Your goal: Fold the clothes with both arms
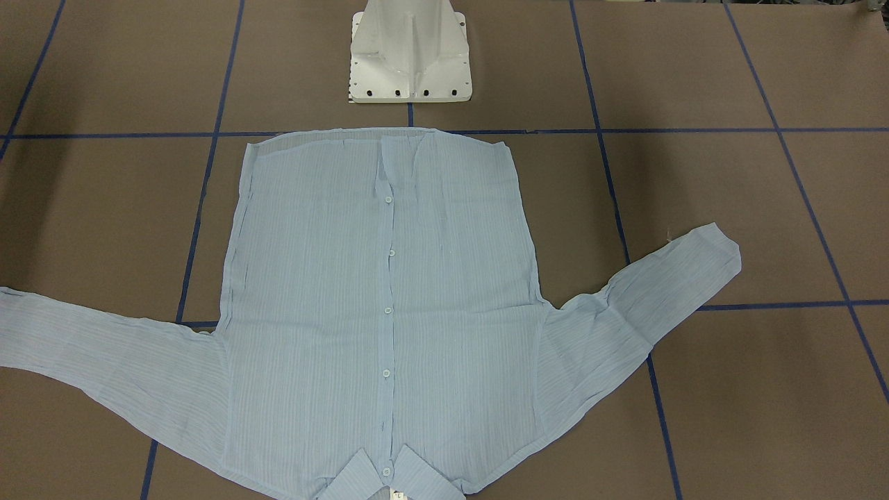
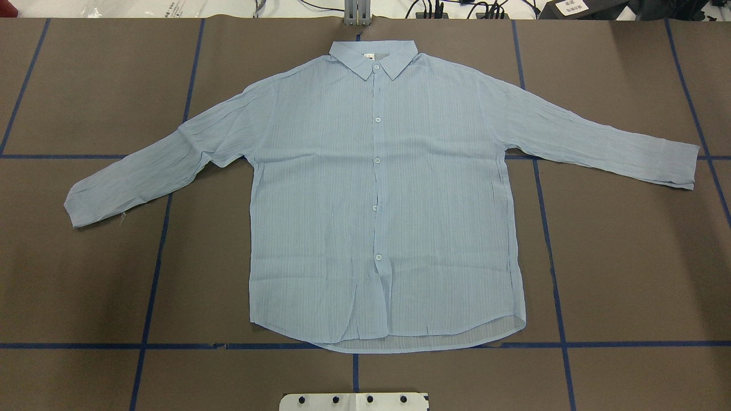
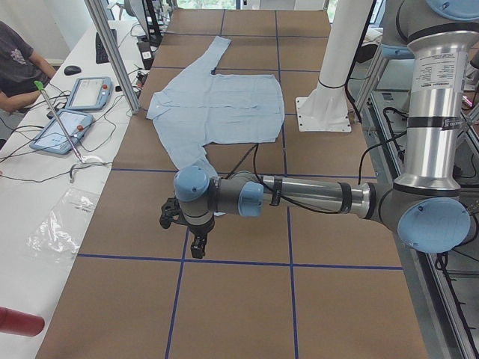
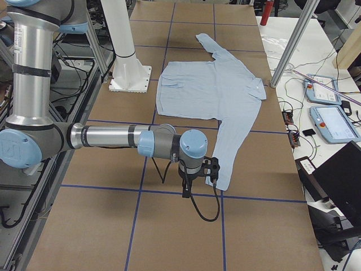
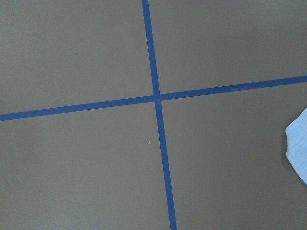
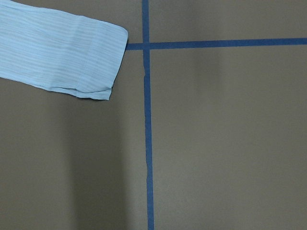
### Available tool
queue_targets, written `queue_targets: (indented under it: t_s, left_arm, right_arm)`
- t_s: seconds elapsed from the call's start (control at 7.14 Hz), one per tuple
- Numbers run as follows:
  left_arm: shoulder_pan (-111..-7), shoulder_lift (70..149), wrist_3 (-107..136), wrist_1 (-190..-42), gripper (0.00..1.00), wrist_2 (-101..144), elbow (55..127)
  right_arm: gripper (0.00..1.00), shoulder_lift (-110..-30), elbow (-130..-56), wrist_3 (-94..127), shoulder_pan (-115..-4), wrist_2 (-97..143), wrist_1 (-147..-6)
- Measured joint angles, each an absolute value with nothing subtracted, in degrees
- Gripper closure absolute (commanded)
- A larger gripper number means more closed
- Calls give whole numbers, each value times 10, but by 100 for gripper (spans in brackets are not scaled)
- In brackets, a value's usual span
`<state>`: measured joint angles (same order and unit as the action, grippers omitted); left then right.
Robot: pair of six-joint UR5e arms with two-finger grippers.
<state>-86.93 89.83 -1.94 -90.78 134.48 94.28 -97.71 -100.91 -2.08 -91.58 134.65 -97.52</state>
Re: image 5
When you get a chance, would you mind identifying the light blue button shirt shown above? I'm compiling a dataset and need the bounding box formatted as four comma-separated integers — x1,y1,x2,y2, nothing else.
285,109,307,184

